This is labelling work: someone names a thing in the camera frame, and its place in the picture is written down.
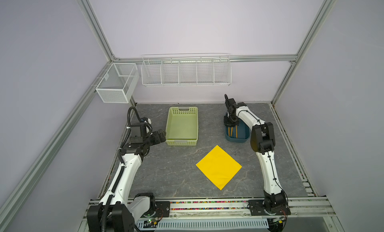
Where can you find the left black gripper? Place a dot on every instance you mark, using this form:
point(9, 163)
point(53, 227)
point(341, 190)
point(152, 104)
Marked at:
point(157, 139)

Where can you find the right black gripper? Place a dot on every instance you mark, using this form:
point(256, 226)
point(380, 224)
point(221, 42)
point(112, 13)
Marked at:
point(227, 124)

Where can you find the yellow paper napkin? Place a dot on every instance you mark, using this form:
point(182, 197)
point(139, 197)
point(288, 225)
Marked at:
point(219, 167)

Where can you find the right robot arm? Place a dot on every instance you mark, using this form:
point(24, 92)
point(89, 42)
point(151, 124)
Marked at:
point(262, 142)

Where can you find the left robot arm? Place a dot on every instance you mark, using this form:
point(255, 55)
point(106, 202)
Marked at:
point(114, 212)

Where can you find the teal plastic tray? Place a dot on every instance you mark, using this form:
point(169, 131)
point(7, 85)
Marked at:
point(244, 133)

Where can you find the green plastic basket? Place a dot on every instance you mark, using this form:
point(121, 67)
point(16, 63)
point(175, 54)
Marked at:
point(182, 126)

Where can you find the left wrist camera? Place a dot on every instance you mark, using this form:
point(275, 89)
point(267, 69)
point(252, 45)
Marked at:
point(146, 120)

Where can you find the white mesh wall box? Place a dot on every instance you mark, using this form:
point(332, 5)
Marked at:
point(118, 83)

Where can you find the white wire wall rack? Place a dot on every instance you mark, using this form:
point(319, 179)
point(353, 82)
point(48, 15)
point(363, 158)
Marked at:
point(186, 69)

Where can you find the white vented cable duct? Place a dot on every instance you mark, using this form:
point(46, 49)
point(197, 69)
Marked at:
point(204, 225)

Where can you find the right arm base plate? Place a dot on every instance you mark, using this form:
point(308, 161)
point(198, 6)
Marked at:
point(263, 208)

